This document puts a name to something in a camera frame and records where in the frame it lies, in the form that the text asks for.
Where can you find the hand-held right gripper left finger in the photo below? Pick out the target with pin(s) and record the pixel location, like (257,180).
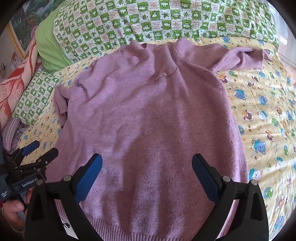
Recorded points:
(90,177)

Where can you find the green checkered pillow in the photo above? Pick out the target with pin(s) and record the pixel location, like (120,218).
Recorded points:
(34,97)

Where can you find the striped cloth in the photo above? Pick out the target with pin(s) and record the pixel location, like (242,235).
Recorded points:
(11,133)

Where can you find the yellow cartoon print bedsheet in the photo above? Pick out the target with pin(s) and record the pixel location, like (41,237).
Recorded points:
(266,115)

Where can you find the person's left hand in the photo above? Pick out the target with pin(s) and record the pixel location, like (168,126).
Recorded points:
(14,206)

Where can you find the green checkered quilt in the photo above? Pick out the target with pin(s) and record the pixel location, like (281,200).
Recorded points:
(161,18)

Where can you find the gold framed painting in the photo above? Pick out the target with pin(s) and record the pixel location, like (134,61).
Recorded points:
(25,20)

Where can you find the orange floral blanket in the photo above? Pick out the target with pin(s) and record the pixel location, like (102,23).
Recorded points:
(13,88)

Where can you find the plain green blanket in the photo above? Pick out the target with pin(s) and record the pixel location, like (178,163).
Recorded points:
(48,46)

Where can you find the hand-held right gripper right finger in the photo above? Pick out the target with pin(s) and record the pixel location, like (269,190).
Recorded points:
(205,178)

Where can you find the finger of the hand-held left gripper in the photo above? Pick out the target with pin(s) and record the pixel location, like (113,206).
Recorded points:
(46,156)
(31,148)

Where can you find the purple knit sweater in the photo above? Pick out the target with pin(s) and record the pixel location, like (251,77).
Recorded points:
(148,115)

